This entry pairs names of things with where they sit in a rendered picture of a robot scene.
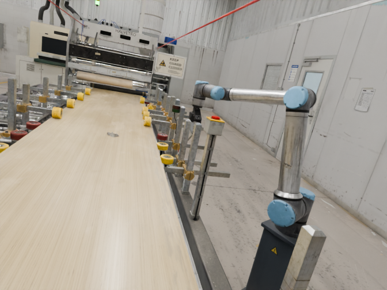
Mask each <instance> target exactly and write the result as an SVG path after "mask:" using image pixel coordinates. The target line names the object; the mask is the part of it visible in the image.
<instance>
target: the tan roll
mask: <svg viewBox="0 0 387 290"><path fill-rule="evenodd" d="M70 75H74V76H77V79H79V80H83V81H90V82H96V83H103V84H106V85H113V86H120V87H126V88H130V89H132V86H136V87H142V88H147V89H150V87H149V86H143V85H137V84H133V81H131V80H127V79H121V78H115V77H109V76H105V75H98V74H92V73H89V72H83V71H77V74H75V73H71V72H70Z"/></svg>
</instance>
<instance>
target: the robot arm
mask: <svg viewBox="0 0 387 290"><path fill-rule="evenodd" d="M206 97H207V98H210V99H213V100H216V101H219V100H225V101H241V102H254V103H261V104H274V105H285V106H286V118H285V124H284V134H283V145H282V156H281V162H280V172H279V183H278V188H277V189H276V190H274V196H273V201H271V202H270V203H269V205H268V208H267V213H268V216H269V218H270V219H271V221H272V222H274V223H275V227H276V228H277V229H278V230H279V231H280V232H281V233H283V234H285V235H287V236H289V237H292V238H297V239H298V236H299V233H300V230H301V227H302V226H306V223H307V221H308V217H309V214H310V212H311V209H312V206H313V203H314V199H315V194H314V193H313V192H311V191H309V190H307V189H305V188H302V187H300V183H301V173H302V164H303V154H304V149H305V139H306V130H307V124H308V115H309V110H310V108H311V107H313V106H314V105H315V103H316V100H317V96H316V94H315V92H314V91H313V90H312V89H308V88H305V87H303V86H294V87H291V88H289V89H288V90H287V91H284V90H260V89H236V88H232V87H221V86H215V85H210V84H209V83H208V82H205V81H196V83H195V88H194V92H193V98H192V106H193V111H192V112H189V113H190V115H189V120H191V127H190V132H191V134H193V126H194V123H193V122H194V121H195V122H197V123H201V121H202V117H201V112H200V108H202V106H204V103H205V99H206Z"/></svg>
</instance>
